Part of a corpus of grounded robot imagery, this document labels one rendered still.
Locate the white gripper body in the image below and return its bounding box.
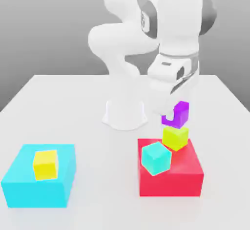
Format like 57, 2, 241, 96
149, 73, 199, 105

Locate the small purple cube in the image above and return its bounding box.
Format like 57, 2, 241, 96
161, 100, 190, 129

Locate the small lime yellow cube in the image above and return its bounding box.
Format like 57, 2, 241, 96
162, 126, 189, 152

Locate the small turquoise cube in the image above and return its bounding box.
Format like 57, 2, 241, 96
141, 141, 172, 177

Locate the large red box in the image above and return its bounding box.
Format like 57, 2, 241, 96
137, 138, 205, 198

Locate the large cyan box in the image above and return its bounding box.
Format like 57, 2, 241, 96
0, 144, 77, 209

